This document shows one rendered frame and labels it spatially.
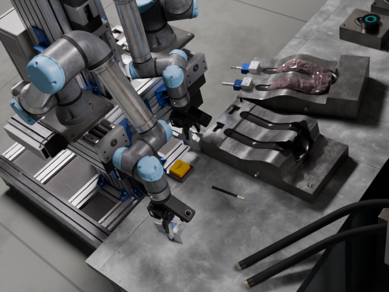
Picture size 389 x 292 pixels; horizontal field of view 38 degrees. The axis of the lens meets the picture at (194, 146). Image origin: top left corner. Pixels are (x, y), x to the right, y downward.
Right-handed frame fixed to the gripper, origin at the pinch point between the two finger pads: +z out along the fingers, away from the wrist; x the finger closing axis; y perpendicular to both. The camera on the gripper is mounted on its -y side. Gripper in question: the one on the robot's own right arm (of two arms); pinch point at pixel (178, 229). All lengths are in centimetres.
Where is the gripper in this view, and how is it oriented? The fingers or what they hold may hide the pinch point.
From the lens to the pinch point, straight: 202.4
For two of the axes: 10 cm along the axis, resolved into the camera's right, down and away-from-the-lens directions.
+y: -8.5, -2.5, 4.6
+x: -4.9, 7.1, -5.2
